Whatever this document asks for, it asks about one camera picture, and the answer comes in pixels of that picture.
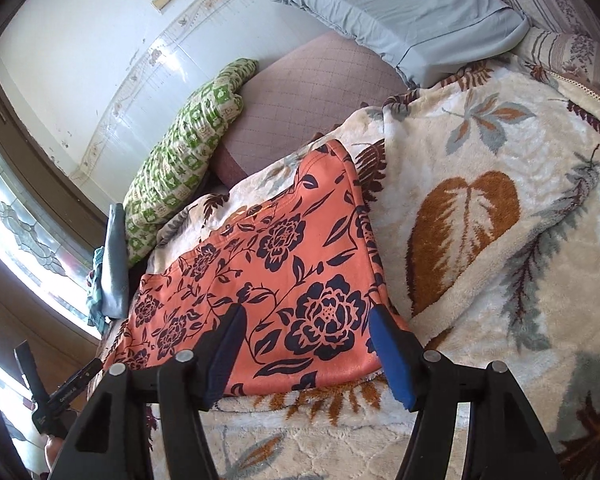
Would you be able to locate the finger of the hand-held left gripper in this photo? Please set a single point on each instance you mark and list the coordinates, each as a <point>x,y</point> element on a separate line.
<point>30,372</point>

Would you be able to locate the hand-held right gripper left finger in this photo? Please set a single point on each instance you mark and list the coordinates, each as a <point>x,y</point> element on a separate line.
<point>225,355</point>

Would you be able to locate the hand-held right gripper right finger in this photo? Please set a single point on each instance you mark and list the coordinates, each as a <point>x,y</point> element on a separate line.
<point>391,355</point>

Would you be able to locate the orange floral blouse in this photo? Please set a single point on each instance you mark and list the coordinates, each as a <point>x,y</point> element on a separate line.
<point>290,240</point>

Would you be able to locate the person's left hand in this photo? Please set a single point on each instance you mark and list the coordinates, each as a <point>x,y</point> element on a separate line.
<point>54,452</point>

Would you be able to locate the blue striped knit garment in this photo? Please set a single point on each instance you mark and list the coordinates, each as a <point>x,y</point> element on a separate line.
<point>96,300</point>

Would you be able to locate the wooden door with leaded glass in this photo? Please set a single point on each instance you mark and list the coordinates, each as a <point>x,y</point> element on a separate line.
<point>30,240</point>

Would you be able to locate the small blue cushion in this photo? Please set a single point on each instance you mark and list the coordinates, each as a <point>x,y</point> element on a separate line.
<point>114,260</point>

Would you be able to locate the cream leaf-print blanket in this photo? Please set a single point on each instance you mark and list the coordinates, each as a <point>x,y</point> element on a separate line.
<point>540,270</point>

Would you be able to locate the green checked pillow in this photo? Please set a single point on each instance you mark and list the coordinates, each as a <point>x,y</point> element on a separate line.
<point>180,160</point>

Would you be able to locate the pink checked mattress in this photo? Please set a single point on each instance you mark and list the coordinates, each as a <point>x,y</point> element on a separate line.
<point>300,90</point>

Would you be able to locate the large light blue pillow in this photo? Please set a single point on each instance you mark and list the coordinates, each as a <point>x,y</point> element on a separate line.
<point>405,15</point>

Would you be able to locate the striped pillow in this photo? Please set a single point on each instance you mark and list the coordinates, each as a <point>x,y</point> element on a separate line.
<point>570,45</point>

